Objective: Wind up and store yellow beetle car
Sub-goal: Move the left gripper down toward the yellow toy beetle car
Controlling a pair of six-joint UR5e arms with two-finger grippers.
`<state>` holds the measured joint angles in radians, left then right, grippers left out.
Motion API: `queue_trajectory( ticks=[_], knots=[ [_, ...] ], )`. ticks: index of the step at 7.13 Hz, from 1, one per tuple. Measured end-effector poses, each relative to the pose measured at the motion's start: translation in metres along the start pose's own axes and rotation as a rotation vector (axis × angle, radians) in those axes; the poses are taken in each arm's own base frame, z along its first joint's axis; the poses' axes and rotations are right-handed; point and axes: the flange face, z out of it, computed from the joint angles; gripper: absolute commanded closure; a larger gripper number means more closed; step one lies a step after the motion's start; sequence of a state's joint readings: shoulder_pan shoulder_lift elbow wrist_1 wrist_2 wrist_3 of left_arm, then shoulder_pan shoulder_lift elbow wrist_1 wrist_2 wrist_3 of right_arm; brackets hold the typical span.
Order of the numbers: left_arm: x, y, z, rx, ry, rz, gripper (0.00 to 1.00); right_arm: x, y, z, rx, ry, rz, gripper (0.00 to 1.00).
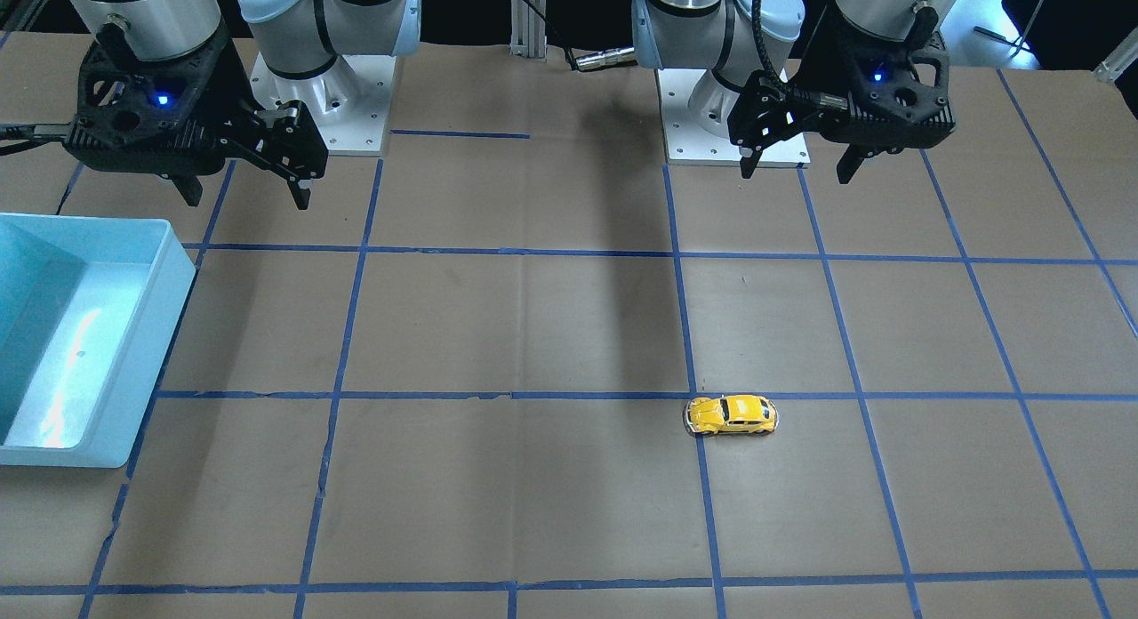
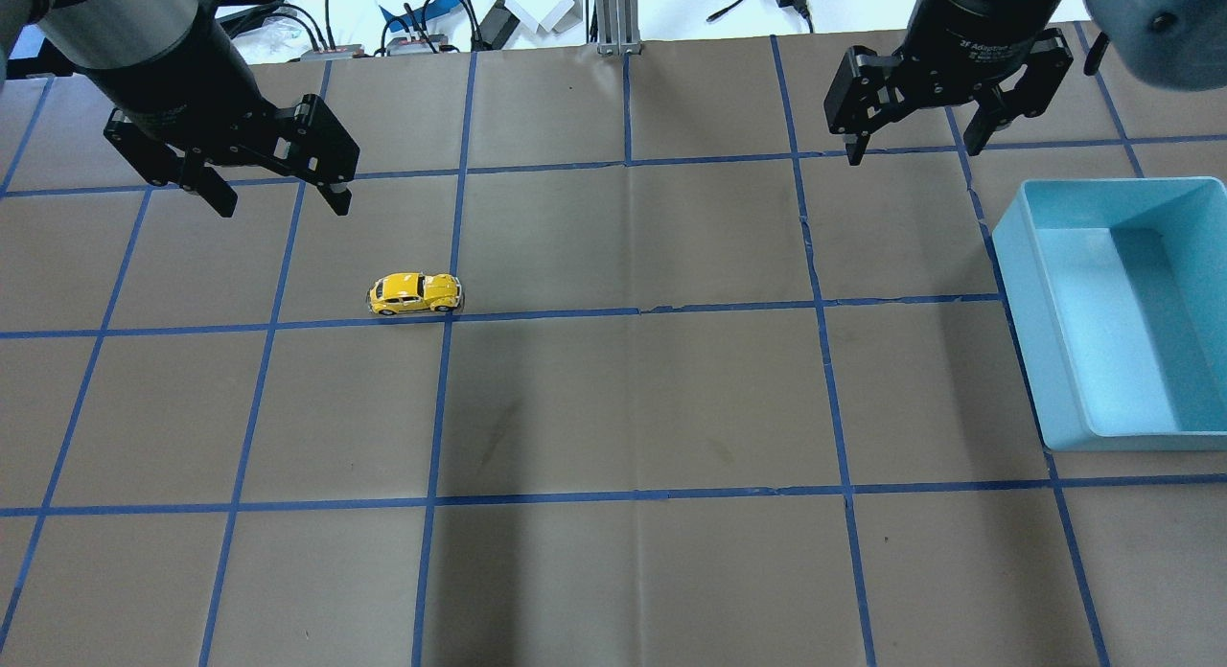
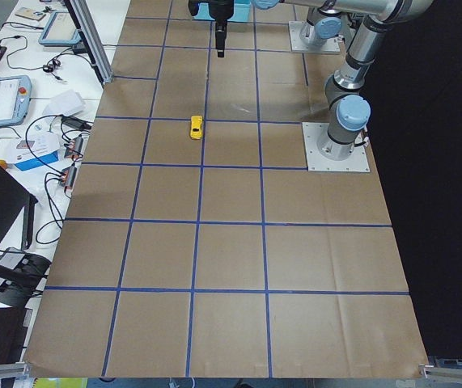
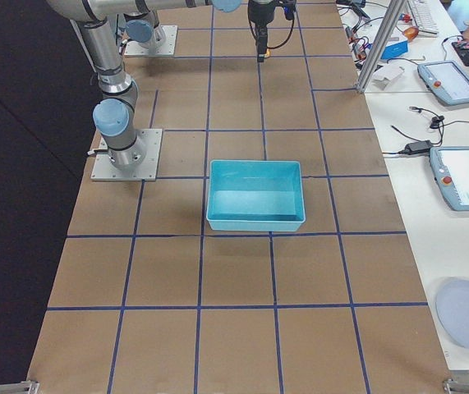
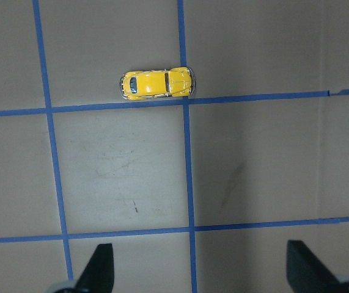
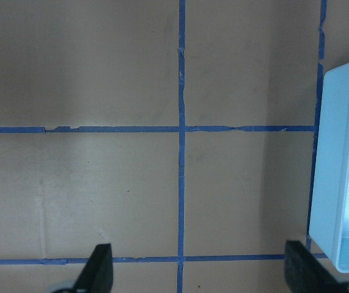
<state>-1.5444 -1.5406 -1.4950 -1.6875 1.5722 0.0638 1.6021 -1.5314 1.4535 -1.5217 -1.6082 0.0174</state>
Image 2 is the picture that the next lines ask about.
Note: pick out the red usb hub far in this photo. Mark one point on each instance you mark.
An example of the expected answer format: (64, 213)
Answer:
(406, 45)

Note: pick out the white folded paper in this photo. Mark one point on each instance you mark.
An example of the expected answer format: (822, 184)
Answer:
(547, 16)

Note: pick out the blue and white box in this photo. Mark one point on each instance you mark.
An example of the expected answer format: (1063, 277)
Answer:
(450, 17)

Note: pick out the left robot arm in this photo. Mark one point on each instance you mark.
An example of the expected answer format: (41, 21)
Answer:
(99, 35)

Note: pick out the red usb hub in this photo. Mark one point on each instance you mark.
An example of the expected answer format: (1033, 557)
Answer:
(406, 45)
(341, 51)

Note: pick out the yellow beetle toy car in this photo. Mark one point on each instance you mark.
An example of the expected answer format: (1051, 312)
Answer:
(413, 291)

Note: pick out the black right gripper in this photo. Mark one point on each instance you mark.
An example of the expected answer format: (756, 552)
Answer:
(963, 36)

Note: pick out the light blue plastic bin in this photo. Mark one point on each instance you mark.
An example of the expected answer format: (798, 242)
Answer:
(1117, 290)

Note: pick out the aluminium frame post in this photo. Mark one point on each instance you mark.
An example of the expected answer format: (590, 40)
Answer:
(617, 31)

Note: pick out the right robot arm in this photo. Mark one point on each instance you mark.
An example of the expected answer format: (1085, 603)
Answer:
(1169, 44)

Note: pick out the black power adapter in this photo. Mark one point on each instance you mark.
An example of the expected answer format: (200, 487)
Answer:
(496, 27)

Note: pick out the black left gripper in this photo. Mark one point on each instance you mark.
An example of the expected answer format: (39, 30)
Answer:
(182, 89)

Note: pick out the red usb hub near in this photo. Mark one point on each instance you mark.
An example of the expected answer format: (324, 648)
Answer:
(341, 51)

